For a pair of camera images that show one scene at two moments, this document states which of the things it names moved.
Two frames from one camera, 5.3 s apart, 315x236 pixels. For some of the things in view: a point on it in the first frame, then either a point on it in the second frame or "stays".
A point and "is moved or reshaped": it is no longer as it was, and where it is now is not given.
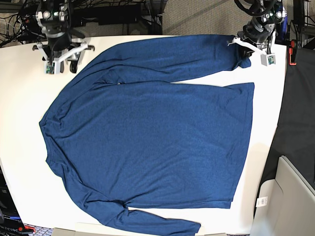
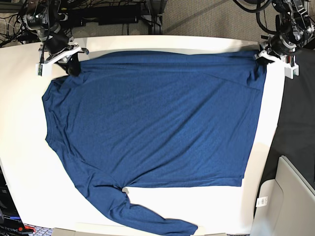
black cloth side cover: x=295 y=139 stays
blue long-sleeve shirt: x=154 y=145 is moved or reshaped
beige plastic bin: x=285 y=206 stays
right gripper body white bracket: x=236 y=40 → x=279 y=67
